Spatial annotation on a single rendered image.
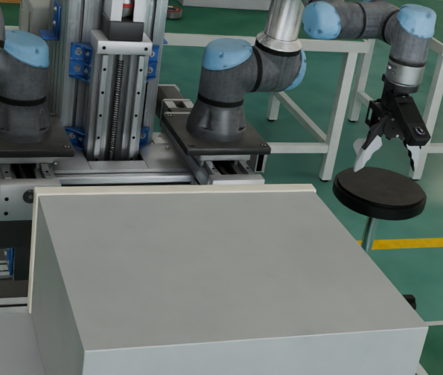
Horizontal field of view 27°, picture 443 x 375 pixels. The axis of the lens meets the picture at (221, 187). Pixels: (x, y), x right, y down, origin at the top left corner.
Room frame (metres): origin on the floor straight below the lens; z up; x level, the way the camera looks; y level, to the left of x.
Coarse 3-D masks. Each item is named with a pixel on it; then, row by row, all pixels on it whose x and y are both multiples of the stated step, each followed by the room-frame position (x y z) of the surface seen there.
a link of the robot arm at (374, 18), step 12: (372, 0) 1.95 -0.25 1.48; (384, 0) 1.95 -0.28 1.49; (372, 12) 1.88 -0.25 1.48; (384, 12) 1.90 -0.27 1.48; (396, 12) 1.88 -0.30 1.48; (372, 24) 1.87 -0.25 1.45; (384, 24) 1.87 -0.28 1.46; (360, 36) 1.87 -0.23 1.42; (372, 36) 1.89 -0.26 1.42; (384, 36) 1.88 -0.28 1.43
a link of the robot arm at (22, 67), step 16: (16, 32) 2.04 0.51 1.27; (16, 48) 1.96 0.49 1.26; (32, 48) 1.97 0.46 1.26; (0, 64) 1.96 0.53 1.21; (16, 64) 1.96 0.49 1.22; (32, 64) 1.97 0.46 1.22; (48, 64) 2.02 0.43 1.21; (0, 80) 1.96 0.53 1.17; (16, 80) 1.96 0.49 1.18; (32, 80) 1.97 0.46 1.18; (16, 96) 1.96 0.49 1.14; (32, 96) 1.97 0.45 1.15
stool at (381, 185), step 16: (336, 176) 3.15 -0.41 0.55; (352, 176) 3.14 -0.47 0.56; (368, 176) 3.16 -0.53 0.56; (384, 176) 3.19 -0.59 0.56; (400, 176) 3.21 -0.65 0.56; (336, 192) 3.05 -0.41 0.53; (352, 192) 3.01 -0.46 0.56; (368, 192) 3.03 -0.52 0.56; (384, 192) 3.05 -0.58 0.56; (400, 192) 3.07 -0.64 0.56; (416, 192) 3.09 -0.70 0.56; (352, 208) 2.97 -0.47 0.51; (368, 208) 2.95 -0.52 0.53; (384, 208) 2.94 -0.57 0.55; (400, 208) 2.96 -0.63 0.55; (416, 208) 2.99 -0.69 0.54; (368, 224) 3.09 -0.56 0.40; (368, 240) 3.08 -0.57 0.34
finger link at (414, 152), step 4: (404, 140) 1.85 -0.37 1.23; (404, 144) 1.85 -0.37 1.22; (408, 148) 1.84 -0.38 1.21; (412, 148) 1.84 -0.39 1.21; (416, 148) 1.85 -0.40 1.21; (408, 152) 1.86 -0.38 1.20; (412, 152) 1.84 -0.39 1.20; (416, 152) 1.85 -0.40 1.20; (420, 152) 1.85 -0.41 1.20; (412, 156) 1.85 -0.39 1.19; (416, 156) 1.85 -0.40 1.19; (412, 160) 1.85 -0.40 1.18; (416, 160) 1.85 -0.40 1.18; (412, 164) 1.85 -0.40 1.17; (416, 164) 1.85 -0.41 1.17; (412, 168) 1.86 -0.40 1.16
